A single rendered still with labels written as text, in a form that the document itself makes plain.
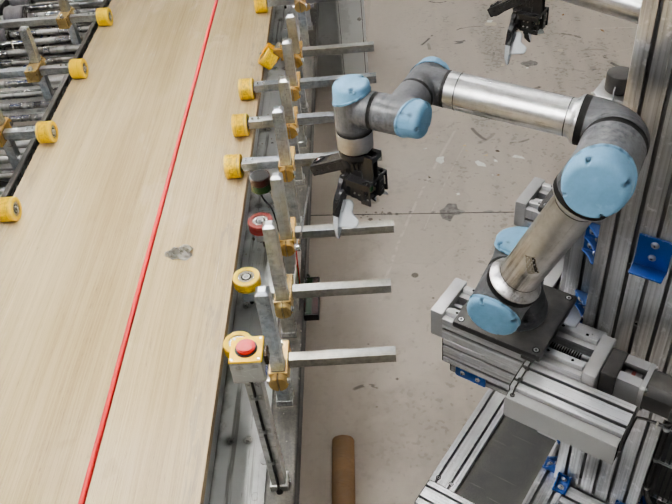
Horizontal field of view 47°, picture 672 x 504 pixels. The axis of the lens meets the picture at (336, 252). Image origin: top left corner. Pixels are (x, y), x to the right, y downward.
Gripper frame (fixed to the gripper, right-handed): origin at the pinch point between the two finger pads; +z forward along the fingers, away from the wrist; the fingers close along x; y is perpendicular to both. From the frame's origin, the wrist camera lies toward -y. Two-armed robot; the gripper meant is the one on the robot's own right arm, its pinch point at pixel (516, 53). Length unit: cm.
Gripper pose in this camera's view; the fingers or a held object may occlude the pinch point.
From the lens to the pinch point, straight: 234.9
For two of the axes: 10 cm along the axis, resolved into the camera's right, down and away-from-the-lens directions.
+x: 5.7, -5.9, 5.8
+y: 8.2, 3.3, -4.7
